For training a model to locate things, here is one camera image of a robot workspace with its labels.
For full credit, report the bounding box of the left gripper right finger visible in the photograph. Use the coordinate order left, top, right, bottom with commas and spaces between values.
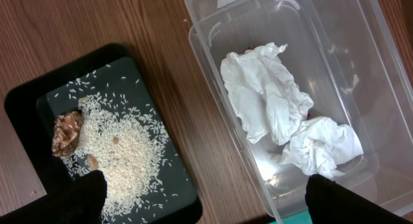
305, 174, 411, 224

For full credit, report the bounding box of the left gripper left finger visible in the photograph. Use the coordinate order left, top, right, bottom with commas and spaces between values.
1, 170, 107, 224

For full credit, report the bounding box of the white napkin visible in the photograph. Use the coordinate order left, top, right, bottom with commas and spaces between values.
220, 42, 314, 145
278, 116, 363, 179

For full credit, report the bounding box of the brown food scrap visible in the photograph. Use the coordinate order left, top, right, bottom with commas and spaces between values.
52, 111, 83, 158

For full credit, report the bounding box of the red snack wrapper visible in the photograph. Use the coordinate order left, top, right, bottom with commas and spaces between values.
306, 111, 312, 120

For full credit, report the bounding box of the teal serving tray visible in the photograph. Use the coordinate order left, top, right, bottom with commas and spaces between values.
281, 210, 312, 224

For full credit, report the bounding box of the pile of rice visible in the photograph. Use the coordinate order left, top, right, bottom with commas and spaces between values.
61, 94, 165, 219

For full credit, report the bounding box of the black plastic tray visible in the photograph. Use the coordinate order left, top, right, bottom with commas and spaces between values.
5, 43, 203, 223

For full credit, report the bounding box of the clear plastic bin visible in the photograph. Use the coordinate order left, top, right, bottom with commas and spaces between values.
185, 0, 412, 223

